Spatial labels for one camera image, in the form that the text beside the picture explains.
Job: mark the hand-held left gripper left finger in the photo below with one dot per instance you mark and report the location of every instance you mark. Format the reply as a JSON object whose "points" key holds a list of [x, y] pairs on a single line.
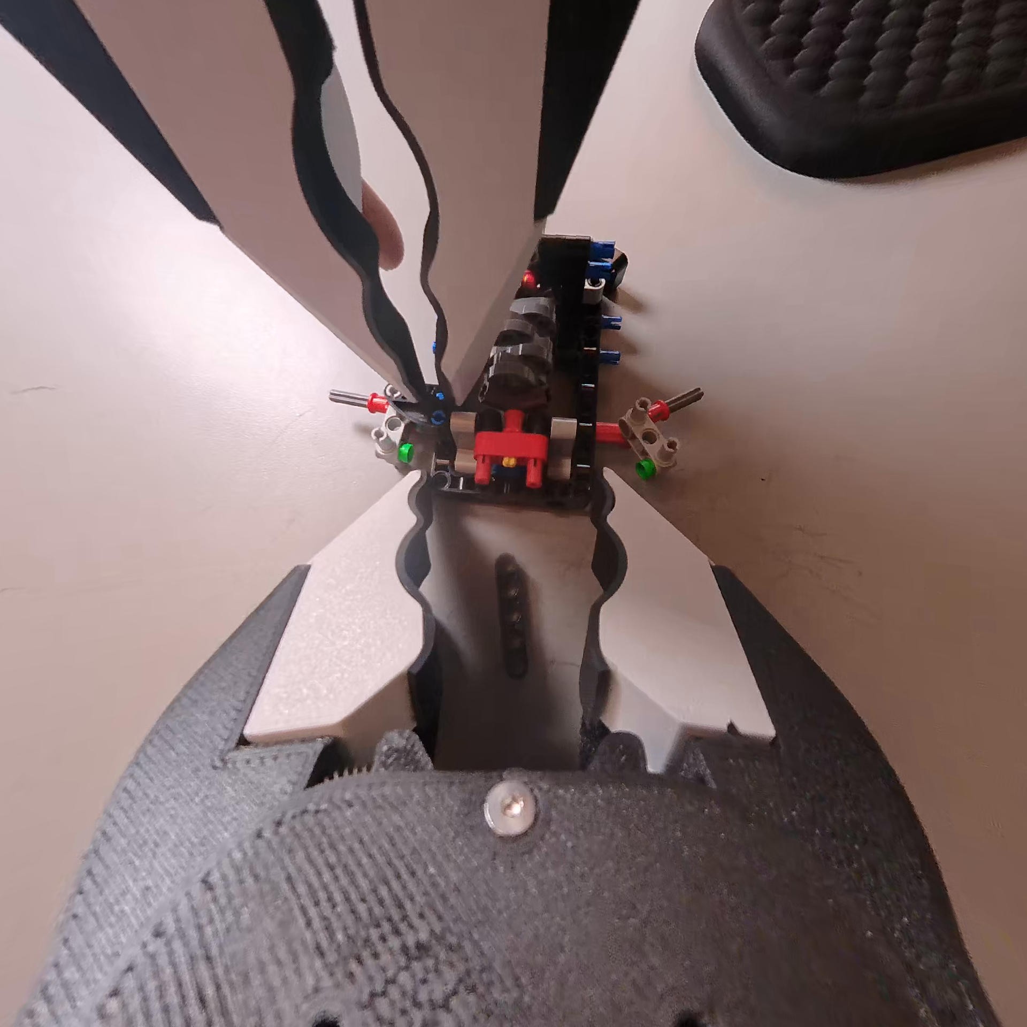
{"points": [[345, 626]]}

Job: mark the black triangular lego beam assembly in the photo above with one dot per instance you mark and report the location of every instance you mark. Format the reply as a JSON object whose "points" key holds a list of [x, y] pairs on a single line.
{"points": [[425, 411]]}

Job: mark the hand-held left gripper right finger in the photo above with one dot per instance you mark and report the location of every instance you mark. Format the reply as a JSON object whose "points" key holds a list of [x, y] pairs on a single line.
{"points": [[674, 634]]}

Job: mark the black five-hole lego beam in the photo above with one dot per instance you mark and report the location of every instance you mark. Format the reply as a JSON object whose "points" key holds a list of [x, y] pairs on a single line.
{"points": [[513, 618]]}

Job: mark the person's right hand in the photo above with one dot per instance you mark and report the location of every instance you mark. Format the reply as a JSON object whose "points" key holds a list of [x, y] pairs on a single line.
{"points": [[385, 233]]}

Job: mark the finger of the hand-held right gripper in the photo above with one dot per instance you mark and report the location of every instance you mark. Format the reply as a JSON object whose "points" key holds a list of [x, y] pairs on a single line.
{"points": [[481, 160], [241, 144]]}

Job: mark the lego chassis assembly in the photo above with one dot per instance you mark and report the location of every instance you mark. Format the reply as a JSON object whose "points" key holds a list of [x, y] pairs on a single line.
{"points": [[509, 443]]}

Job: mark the black textured wrist rest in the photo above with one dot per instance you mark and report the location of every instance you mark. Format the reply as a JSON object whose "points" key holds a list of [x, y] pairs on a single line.
{"points": [[866, 80]]}

